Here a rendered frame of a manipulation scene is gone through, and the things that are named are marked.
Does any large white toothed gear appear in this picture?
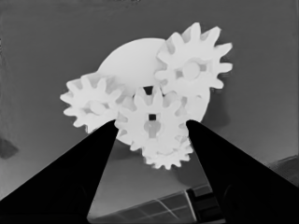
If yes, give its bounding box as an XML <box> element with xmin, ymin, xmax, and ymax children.
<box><xmin>59</xmin><ymin>72</ymin><xmax>126</xmax><ymax>134</ymax></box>
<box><xmin>153</xmin><ymin>21</ymin><xmax>235</xmax><ymax>95</ymax></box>
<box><xmin>113</xmin><ymin>86</ymin><xmax>192</xmax><ymax>154</ymax></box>

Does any dark robot body block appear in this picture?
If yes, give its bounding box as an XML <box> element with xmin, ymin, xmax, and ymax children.
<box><xmin>184</xmin><ymin>183</ymin><xmax>226</xmax><ymax>224</ymax></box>

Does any small white toothed gear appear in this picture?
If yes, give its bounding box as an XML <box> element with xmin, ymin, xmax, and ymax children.
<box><xmin>141</xmin><ymin>135</ymin><xmax>194</xmax><ymax>171</ymax></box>

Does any white round carrier with pins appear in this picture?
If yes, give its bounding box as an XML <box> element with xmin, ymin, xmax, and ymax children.
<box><xmin>95</xmin><ymin>36</ymin><xmax>211</xmax><ymax>126</ymax></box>

